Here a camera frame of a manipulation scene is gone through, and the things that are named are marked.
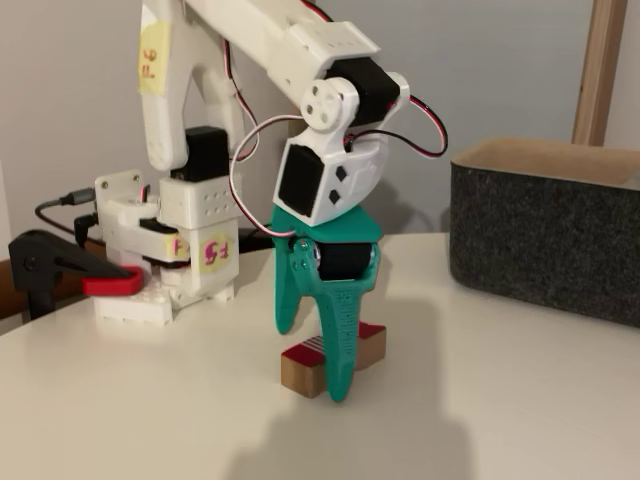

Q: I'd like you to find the wooden block with red top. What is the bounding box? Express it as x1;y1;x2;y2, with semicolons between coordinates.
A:
279;322;387;400

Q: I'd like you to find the dark grey felt bin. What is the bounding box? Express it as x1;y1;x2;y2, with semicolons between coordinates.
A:
448;138;640;331

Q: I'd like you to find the yellow note marked F5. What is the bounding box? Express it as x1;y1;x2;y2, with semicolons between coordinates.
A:
199;232;237;274

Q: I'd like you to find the yellow note marked F3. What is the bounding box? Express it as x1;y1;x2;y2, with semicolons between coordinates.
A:
164;232;190;264

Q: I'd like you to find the black power plug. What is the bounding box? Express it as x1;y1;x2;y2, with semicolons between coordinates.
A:
73;212;100;247

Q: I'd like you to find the black and red table clamp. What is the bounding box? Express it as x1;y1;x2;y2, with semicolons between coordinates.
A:
8;228;146;321

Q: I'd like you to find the wooden framed grey panel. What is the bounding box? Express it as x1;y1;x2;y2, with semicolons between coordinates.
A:
282;0;640;236

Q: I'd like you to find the yellow note marked F6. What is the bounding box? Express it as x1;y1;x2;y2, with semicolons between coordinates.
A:
137;17;172;96

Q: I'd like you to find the red white black servo wire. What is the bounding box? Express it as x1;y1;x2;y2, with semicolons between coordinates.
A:
231;117;302;239

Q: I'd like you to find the grey USB cable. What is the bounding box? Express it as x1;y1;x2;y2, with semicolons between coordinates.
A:
34;187;97;236

